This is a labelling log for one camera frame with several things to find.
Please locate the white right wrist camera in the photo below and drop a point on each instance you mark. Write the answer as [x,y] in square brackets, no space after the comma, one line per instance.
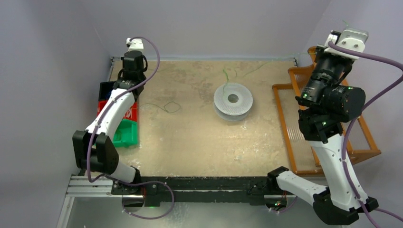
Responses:
[350,39]

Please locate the white perforated spool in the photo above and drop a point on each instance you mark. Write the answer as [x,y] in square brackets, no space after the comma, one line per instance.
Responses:
[232,102]

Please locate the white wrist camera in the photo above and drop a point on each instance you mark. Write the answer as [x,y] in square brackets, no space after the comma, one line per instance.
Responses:
[350,39]
[134,44]

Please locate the green bin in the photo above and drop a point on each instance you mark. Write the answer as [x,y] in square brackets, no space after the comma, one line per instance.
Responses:
[126,134]

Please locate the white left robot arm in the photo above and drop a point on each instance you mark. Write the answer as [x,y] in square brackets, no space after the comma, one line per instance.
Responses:
[93,147]

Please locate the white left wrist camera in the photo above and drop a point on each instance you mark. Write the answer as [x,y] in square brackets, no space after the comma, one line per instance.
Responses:
[134,44]

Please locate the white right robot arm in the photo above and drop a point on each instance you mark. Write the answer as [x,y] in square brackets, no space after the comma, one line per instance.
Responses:
[325,105]

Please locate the red bin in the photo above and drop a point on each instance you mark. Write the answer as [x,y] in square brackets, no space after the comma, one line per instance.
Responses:
[131,114]

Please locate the wooden rack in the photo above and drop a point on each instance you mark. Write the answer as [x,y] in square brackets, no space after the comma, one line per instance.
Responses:
[303,160]

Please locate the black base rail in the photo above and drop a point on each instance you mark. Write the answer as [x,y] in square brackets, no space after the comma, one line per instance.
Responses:
[254,190]

